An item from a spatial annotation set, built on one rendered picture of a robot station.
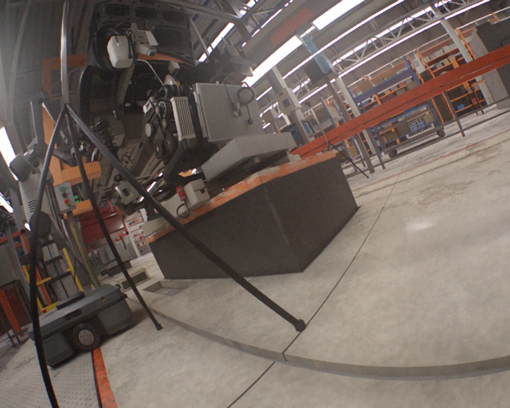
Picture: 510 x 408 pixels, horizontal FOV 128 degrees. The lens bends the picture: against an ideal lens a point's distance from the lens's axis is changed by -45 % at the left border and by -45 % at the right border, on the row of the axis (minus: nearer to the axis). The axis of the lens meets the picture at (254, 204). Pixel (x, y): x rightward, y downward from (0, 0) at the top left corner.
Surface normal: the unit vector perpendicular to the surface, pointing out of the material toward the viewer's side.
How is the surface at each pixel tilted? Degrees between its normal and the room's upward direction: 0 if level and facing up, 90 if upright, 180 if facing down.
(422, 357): 0
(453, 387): 0
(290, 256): 90
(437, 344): 0
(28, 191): 90
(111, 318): 90
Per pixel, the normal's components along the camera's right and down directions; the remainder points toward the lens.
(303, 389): -0.41, -0.91
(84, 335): 0.65, -0.29
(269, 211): -0.65, 0.30
